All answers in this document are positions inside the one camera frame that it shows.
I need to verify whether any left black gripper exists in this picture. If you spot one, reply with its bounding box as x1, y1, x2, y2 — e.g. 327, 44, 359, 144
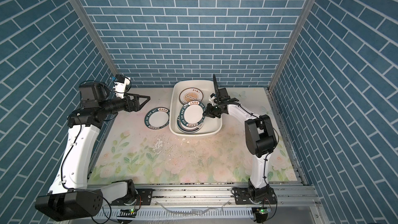
98, 91, 150, 117

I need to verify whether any green red rim plate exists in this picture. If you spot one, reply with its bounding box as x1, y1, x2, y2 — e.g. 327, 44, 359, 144
177, 121, 204, 133

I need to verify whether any orange sunburst plate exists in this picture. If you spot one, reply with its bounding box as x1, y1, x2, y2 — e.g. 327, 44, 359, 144
179, 87, 204, 105

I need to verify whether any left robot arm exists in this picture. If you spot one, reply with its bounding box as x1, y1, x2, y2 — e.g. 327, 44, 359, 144
35, 77, 150, 222

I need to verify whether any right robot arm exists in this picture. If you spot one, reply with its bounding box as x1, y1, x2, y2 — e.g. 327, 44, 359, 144
203, 84, 279, 205

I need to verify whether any white plastic bin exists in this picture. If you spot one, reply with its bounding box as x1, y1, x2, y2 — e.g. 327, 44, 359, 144
169, 80, 222, 139

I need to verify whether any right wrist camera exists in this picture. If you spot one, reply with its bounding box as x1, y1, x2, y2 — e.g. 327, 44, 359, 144
209, 93, 217, 106

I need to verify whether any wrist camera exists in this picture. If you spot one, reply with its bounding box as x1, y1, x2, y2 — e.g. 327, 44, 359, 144
112, 74, 131, 99
209, 93, 217, 106

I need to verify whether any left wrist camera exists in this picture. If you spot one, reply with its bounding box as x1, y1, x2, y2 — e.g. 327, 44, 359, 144
112, 74, 131, 99

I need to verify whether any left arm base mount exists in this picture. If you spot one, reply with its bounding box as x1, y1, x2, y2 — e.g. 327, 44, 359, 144
111, 188, 153, 207

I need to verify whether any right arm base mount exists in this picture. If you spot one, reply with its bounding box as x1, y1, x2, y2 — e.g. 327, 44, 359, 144
231, 186, 277, 205

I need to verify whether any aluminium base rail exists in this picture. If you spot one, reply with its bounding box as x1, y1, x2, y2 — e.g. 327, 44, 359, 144
62, 184, 321, 209

